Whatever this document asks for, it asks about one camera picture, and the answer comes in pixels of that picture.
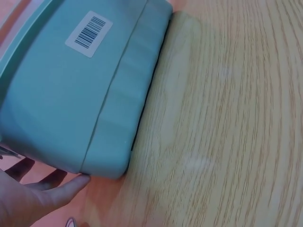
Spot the person's left hand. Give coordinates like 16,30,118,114
0,157,91,227

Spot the teal plastic storage box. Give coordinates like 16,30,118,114
0,0,174,180

